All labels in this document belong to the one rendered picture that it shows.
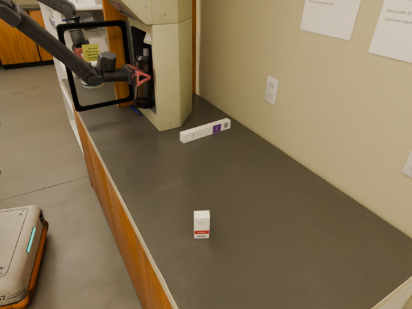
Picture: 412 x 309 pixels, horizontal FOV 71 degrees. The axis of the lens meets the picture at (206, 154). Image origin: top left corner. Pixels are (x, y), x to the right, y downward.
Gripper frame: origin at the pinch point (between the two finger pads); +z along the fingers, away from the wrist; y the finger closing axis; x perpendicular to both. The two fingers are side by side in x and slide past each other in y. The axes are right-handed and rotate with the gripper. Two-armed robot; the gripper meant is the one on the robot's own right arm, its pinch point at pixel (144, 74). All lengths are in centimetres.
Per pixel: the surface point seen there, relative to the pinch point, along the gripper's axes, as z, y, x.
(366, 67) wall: 38, -80, -23
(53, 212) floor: -43, 69, 123
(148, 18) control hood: -5.2, -14.7, -25.6
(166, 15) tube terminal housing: 2.0, -14.9, -27.3
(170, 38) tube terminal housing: 4.3, -14.9, -18.6
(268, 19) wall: 38, -34, -31
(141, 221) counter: -27, -65, 27
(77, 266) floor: -37, 10, 123
